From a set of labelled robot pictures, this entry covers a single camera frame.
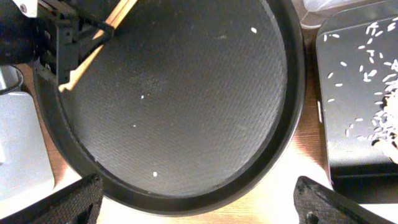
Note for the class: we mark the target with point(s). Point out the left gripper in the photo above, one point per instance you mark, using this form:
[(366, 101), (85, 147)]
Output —
[(56, 39)]

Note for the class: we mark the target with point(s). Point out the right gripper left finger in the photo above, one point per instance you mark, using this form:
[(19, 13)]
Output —
[(78, 203)]

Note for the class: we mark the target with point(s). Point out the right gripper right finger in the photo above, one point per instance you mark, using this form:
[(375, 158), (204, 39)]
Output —
[(316, 204)]

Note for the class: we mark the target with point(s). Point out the food scraps with rice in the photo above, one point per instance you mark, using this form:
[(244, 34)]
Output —
[(357, 65)]

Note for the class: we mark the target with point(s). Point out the clear plastic waste bin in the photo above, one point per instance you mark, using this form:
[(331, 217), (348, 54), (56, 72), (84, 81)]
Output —
[(312, 13)]

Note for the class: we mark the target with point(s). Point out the round black serving tray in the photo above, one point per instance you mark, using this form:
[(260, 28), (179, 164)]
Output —
[(187, 107)]

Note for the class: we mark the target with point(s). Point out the black rectangular tray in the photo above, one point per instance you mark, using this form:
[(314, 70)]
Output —
[(374, 183)]

